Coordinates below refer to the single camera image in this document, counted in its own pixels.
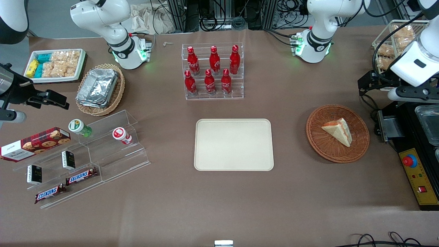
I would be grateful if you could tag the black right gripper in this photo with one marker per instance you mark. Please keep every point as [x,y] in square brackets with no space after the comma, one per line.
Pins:
[19,92]

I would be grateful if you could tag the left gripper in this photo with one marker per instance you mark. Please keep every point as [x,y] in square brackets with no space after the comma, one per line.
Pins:
[374,81]

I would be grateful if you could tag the triangular sandwich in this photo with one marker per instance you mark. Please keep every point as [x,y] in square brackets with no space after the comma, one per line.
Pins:
[337,132]

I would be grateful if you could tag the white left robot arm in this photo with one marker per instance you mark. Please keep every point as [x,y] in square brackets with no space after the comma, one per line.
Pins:
[319,34]

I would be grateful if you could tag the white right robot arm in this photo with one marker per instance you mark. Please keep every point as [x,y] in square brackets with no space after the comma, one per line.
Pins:
[113,31]

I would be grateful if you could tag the white snack tray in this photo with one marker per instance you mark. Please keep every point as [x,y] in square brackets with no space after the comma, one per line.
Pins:
[80,70]

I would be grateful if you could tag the light wicker basket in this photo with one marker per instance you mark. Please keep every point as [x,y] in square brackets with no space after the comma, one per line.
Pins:
[118,92]

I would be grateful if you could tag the brown wicker basket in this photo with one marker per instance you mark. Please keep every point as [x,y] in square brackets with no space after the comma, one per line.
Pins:
[322,144]

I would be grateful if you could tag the beige plastic tray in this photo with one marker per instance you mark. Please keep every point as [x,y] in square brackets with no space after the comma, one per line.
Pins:
[233,144]

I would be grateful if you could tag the bagged fried snack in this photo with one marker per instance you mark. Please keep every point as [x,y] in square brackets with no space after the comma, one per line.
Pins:
[404,32]
[384,50]
[404,44]
[382,63]

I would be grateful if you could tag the clear bag of rice crackers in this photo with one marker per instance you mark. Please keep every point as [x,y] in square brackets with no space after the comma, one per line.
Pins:
[59,56]
[48,69]
[65,69]
[73,57]

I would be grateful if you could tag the teal snack packet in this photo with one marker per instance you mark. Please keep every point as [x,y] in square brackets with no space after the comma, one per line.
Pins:
[39,70]
[44,58]

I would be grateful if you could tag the yellow snack packet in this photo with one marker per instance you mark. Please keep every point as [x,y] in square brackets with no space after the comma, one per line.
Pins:
[32,68]

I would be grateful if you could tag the green yogurt cup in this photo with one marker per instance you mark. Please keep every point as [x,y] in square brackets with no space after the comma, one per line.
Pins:
[78,127]

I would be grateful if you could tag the red tartan cookie box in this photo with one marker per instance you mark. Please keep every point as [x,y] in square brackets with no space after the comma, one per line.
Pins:
[34,144]

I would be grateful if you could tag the stack of foil trays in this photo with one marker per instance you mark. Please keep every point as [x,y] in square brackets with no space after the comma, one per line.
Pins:
[97,87]

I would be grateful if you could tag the small black box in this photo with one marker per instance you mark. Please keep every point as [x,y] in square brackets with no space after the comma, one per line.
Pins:
[68,160]
[34,174]

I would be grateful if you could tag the clear glass container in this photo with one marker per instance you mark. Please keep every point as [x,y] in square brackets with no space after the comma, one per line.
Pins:
[428,123]

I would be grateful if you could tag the red yogurt cup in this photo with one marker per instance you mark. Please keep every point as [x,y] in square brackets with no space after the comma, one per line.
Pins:
[120,134]

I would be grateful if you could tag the red emergency stop button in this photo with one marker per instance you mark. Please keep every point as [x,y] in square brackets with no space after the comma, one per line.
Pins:
[409,161]

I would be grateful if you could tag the snickers chocolate bar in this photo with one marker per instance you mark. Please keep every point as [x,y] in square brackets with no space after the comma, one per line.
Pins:
[81,176]
[49,193]

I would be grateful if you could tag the clear acrylic stepped shelf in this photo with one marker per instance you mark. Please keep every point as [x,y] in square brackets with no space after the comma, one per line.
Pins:
[116,161]

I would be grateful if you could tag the yellow control panel box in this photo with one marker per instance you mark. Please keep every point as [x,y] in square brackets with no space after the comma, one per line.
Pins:
[423,181]

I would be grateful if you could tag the beige cloth bag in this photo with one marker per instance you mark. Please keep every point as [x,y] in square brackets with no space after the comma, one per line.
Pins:
[147,19]

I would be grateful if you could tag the small beige clip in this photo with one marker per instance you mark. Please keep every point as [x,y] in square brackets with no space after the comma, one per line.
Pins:
[168,43]

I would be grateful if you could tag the clear acrylic bottle rack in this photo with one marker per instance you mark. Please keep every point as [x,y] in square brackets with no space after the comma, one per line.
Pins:
[240,92]

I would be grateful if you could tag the red cola bottle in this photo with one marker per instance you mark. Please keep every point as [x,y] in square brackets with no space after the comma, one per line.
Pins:
[226,84]
[190,85]
[234,61]
[210,84]
[214,61]
[193,63]

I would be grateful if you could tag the small silver object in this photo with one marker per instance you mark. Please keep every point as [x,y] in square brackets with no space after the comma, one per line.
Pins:
[223,243]

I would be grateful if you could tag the grey metal bracket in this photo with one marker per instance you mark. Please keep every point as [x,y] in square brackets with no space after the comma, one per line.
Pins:
[389,127]

